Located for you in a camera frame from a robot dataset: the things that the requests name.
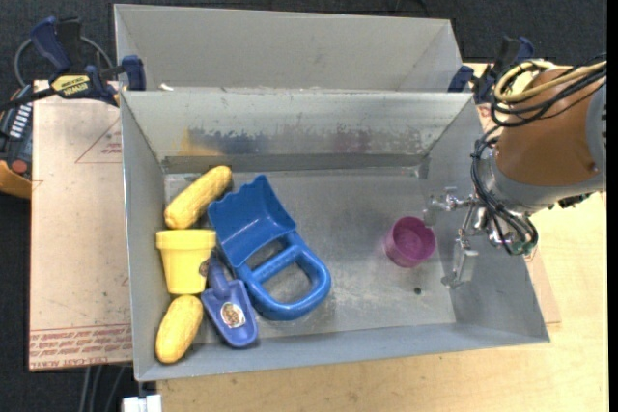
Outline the purple toy cup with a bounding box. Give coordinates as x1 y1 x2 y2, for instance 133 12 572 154
383 215 437 269

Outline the small blue toy trowel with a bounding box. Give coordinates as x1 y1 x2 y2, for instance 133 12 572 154
200 255 260 349

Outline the yellow toy cup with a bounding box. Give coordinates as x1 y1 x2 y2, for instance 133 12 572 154
154 229 217 296

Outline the brown cardboard board red print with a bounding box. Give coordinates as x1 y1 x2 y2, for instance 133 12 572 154
28 62 564 372

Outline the black cylinder on white bracket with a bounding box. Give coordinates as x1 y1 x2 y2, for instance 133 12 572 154
558 193 598 209

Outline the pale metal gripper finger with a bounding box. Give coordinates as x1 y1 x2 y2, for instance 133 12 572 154
424 187 472 225
440 229 480 291

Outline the yellow toy corn cob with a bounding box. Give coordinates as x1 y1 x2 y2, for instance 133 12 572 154
154 294 205 365
163 165 234 231

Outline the grey metal bin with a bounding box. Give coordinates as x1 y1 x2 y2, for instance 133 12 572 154
113 3 551 383

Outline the large blue toy scoop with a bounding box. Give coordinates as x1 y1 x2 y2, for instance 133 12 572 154
206 174 333 322

